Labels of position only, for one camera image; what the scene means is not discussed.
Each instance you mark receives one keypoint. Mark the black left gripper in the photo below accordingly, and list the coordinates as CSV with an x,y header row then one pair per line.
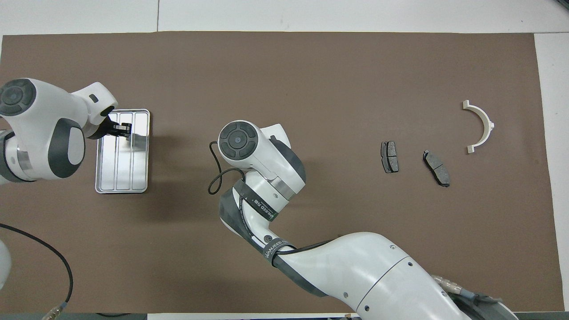
x,y
106,130

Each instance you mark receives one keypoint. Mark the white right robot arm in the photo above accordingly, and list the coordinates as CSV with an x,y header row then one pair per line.
x,y
355,266

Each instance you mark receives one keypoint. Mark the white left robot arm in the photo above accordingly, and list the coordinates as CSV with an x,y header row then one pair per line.
x,y
44,124

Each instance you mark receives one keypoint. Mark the silver metal tray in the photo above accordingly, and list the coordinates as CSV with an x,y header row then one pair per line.
x,y
124,169

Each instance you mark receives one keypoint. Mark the brown table mat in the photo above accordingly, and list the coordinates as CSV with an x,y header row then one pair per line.
x,y
311,80

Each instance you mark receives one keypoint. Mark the dark rectangular brake pad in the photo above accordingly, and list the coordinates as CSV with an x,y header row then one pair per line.
x,y
390,157

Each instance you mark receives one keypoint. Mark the dark curved brake pad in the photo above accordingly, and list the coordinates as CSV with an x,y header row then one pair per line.
x,y
436,168

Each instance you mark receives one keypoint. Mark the white semicircular plastic bracket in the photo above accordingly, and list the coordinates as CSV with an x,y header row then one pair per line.
x,y
485,122

